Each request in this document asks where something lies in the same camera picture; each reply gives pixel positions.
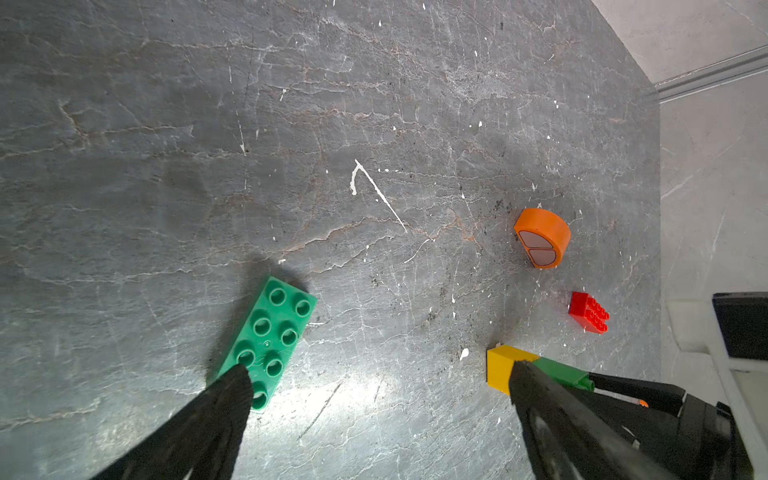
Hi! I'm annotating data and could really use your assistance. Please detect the orange curved lego piece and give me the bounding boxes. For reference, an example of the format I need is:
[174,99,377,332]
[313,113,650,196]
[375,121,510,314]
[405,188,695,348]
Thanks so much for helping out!
[514,208,571,269]

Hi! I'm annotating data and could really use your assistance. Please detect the long green lego brick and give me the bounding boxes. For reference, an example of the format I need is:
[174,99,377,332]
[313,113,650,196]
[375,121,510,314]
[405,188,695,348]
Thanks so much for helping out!
[209,276,317,411]

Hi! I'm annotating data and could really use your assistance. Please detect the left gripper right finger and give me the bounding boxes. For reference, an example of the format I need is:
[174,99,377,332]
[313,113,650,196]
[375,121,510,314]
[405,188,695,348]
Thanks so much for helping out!
[508,361,666,479]

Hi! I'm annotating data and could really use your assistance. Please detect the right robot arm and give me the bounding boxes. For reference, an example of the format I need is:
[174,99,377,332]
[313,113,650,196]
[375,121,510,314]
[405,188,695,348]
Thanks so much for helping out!
[589,292,767,479]

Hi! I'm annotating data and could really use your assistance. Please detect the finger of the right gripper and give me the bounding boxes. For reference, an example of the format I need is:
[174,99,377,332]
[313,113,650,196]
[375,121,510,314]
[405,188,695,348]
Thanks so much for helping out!
[588,372,686,416]

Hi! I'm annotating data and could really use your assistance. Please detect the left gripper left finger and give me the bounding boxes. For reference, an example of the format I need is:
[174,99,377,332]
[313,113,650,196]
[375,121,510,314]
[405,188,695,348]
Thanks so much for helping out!
[95,364,253,479]

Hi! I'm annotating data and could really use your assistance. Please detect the yellow lego brick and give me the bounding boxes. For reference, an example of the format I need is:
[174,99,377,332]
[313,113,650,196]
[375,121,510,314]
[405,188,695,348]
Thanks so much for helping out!
[486,345,539,395]

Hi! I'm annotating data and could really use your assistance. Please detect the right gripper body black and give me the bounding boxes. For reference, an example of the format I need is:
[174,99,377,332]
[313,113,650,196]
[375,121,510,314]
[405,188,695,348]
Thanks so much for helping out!
[662,394,753,479]

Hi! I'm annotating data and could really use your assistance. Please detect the red lego brick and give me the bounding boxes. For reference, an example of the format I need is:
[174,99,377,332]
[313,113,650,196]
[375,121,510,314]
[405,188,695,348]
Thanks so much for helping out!
[568,291,610,335]

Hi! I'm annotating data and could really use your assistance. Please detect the small green lego brick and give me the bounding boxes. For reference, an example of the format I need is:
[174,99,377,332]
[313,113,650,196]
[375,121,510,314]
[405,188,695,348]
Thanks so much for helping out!
[533,357,595,392]

